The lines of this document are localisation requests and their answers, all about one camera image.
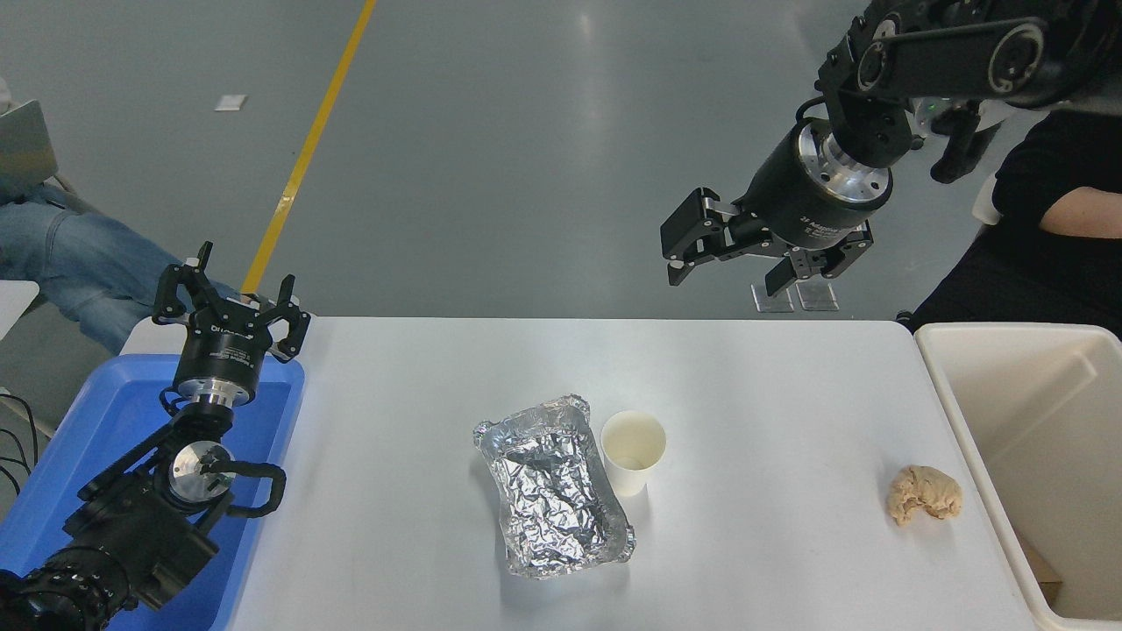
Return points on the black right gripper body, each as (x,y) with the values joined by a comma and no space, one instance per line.
(798,202)

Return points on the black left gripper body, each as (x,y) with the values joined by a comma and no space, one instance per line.
(219,355)

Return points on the white paper cup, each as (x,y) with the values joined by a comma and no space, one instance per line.
(633,478)

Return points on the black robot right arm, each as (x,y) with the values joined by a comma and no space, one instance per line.
(947,61)

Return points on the person's forearm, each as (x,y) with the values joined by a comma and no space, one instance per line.
(1082,215)

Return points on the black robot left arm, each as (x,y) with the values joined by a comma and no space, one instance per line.
(131,526)

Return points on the metal floor plate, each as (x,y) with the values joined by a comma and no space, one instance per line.
(817,298)
(771,300)

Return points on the seated person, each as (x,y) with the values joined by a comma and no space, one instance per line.
(70,263)

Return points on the blue plastic tray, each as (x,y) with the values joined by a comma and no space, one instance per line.
(114,412)

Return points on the small white table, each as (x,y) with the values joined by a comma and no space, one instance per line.
(13,302)

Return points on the standing person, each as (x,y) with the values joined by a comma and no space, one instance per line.
(1026,280)

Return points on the crumpled tan paper ball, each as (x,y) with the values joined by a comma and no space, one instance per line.
(933,495)

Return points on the large pale plastic bin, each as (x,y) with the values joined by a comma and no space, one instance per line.
(1052,421)

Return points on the crumpled silver foil tray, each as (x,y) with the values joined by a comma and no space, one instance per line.
(552,491)

